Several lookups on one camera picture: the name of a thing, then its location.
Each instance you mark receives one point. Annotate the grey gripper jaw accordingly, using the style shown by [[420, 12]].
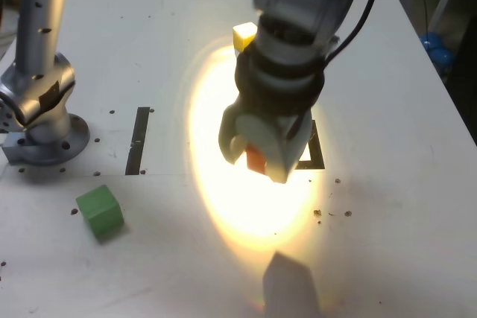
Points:
[[287, 150], [228, 135]]

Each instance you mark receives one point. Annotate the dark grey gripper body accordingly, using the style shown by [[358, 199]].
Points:
[[275, 104]]

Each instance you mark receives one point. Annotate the red cube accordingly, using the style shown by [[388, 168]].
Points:
[[255, 159]]

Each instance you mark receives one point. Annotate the yellow cube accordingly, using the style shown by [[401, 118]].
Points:
[[242, 35]]

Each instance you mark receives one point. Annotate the green cube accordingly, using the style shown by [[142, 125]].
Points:
[[100, 213]]

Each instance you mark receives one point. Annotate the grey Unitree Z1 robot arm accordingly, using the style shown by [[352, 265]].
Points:
[[41, 35]]

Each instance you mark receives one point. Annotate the black tape square outline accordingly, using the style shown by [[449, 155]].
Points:
[[316, 150]]

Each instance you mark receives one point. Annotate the black tape strip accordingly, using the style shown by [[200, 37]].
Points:
[[138, 139]]

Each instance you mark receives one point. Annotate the blue round object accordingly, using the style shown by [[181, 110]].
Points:
[[432, 40]]

